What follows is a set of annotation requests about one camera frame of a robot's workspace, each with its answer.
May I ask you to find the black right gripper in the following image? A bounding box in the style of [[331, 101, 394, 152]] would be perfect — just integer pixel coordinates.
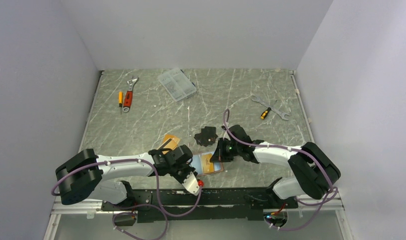
[[210, 137, 241, 162]]

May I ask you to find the tan leather card holder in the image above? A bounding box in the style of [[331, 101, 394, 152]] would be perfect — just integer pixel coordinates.
[[190, 151, 224, 177]]

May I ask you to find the gold VIP card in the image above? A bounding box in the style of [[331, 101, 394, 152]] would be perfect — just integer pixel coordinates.
[[201, 152, 224, 175]]

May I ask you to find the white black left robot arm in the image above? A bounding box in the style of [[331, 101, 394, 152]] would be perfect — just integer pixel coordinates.
[[52, 145, 201, 210]]

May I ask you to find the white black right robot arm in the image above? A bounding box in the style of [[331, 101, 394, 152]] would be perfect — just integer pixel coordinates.
[[211, 125, 341, 208]]

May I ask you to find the black card stack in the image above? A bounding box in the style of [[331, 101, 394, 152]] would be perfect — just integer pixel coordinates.
[[194, 126, 218, 147]]

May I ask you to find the yellow black screwdriver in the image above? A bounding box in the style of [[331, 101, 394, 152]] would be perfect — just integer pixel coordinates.
[[260, 102, 273, 120]]

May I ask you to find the silver open end wrench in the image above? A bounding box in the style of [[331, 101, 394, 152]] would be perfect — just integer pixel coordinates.
[[251, 95, 289, 121]]

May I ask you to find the clear plastic screw box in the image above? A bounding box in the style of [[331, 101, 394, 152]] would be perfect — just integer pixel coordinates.
[[157, 68, 197, 102]]

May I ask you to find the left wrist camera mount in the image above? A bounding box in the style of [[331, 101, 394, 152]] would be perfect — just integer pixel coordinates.
[[182, 172, 202, 196]]

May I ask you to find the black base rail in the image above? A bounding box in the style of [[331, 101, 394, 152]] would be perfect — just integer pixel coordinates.
[[102, 187, 298, 223]]

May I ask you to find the red handled adjustable wrench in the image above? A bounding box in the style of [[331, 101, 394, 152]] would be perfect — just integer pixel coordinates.
[[122, 77, 139, 113]]

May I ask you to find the small yellow handled screwdriver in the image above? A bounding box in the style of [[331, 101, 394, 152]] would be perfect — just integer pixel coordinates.
[[118, 91, 123, 114]]

